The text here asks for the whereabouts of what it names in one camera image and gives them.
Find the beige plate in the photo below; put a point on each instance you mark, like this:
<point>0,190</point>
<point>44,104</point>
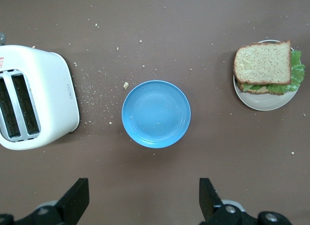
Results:
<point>264,101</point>

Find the blue plate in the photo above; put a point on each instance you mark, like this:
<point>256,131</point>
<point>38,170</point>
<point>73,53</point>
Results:
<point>156,114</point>

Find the large bread crumb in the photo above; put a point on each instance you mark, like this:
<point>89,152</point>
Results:
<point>126,85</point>

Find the green lettuce leaf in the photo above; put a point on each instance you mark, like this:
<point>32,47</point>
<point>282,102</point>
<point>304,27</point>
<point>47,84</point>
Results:
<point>296,72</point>

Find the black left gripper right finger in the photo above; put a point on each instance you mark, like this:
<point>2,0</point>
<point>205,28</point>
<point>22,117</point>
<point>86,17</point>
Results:
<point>208,198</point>

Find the white toaster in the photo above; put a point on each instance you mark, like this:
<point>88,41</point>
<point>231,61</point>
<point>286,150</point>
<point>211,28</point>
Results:
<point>48,89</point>

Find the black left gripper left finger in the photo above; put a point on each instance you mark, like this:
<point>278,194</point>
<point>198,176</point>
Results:
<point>75,200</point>

